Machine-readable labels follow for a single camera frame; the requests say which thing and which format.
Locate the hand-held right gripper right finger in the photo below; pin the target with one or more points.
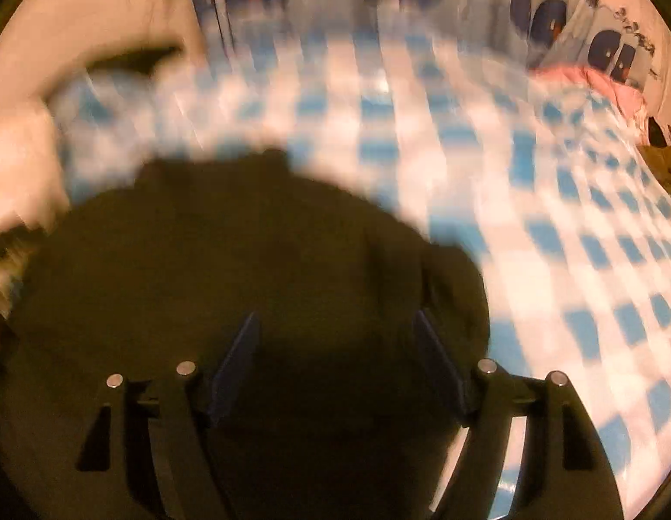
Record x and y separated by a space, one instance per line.
438 363

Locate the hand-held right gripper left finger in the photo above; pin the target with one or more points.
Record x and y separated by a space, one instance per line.
235 368

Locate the dark olive padded jacket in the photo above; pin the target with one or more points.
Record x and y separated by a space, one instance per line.
232 238

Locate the blue white checkered bed sheet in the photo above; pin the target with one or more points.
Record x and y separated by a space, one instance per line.
400 135

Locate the dark brown cloth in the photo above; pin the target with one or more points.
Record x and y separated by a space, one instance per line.
665 168

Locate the pink cloth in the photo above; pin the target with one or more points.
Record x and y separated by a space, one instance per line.
611 86

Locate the whale print bedding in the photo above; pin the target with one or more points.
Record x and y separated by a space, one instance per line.
606 49

